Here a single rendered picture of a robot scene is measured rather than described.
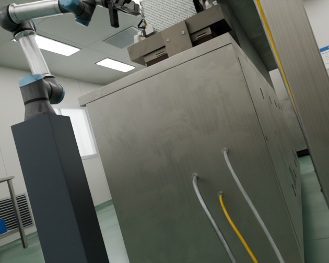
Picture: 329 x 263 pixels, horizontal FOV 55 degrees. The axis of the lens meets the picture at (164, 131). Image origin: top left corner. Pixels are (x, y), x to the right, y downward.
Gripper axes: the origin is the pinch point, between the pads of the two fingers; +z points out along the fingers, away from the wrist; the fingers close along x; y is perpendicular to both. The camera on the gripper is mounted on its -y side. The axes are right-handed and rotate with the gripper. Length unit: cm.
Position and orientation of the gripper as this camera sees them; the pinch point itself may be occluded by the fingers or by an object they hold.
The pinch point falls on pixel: (138, 14)
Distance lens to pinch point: 162.2
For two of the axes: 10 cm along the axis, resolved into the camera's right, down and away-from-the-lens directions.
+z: 8.5, 3.9, -3.5
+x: 3.9, -0.3, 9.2
